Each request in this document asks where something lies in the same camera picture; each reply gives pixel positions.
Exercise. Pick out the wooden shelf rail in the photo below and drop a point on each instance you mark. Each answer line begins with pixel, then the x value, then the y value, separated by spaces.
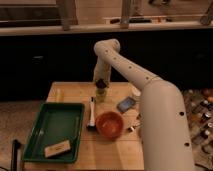
pixel 103 28

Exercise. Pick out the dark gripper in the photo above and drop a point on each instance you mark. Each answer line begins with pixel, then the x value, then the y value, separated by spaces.
pixel 100 84

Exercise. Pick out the wooden block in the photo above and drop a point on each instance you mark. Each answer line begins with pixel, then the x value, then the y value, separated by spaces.
pixel 56 149

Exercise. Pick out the small dark metal object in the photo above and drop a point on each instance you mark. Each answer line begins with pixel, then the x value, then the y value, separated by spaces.
pixel 131 128

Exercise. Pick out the grey smartphone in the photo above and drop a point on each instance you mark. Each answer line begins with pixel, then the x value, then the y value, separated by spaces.
pixel 126 104

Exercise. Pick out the red-orange bowl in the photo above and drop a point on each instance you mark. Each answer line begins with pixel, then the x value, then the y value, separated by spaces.
pixel 109 125

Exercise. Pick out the black chair frame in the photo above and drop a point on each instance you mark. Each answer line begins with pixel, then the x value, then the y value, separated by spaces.
pixel 16 155

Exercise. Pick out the yellow-green plastic cup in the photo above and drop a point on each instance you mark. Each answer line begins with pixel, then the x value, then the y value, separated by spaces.
pixel 100 94

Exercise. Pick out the green plastic tray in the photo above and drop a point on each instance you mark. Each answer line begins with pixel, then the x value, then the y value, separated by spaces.
pixel 54 123

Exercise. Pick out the box of small bottles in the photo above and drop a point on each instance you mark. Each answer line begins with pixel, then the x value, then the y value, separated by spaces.
pixel 200 120

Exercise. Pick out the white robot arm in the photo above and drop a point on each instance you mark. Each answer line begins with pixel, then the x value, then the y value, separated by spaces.
pixel 165 132

